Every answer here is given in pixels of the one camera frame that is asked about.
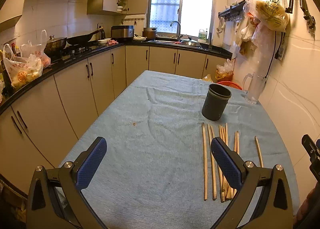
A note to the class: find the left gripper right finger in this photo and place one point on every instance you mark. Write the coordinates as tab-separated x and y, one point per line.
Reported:
274	206

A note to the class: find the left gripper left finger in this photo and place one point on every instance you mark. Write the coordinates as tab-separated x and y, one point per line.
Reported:
55	199

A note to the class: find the lower kitchen cabinets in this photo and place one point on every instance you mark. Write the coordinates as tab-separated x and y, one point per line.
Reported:
44	120

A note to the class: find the clear glass mug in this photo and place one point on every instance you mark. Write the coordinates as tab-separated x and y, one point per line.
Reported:
255	87

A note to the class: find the pink hanging plastic bag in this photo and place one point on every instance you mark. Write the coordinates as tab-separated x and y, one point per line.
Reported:
264	39

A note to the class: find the red basin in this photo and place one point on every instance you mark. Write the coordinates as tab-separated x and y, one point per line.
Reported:
230	84

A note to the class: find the dark green utensil holder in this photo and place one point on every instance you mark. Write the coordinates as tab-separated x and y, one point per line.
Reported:
216	100

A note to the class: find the blue table cloth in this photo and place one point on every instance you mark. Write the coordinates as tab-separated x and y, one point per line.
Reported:
152	173

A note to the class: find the white printed plastic bag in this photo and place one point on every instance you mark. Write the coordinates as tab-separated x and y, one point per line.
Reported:
21	70

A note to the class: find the plastic bag with red contents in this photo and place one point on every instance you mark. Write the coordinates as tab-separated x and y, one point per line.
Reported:
37	50

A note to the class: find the black countertop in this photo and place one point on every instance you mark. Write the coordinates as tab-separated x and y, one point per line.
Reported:
75	56

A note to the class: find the yellow hanging plastic bag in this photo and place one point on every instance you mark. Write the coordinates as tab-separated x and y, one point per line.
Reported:
272	13

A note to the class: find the pot with lid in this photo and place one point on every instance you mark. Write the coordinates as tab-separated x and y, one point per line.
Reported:
55	45

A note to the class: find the green detergent bottle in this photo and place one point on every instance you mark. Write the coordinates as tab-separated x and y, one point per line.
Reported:
203	36

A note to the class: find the black wok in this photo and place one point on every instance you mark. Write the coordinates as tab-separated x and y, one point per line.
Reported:
81	39

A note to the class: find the steel pot lid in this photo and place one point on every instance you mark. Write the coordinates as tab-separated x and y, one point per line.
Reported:
190	42

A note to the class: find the white bowl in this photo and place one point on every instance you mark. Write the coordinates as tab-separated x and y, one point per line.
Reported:
102	42

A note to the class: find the black kettle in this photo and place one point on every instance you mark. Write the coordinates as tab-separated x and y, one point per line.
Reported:
102	33

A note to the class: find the chrome faucet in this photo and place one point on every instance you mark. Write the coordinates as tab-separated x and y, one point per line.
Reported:
178	32

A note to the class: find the brown clay pot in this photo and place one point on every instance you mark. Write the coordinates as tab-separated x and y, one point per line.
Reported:
149	33

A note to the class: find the window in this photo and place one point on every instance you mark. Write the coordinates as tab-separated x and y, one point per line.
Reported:
192	14

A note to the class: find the black wall shelf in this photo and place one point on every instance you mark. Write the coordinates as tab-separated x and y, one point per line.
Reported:
232	11

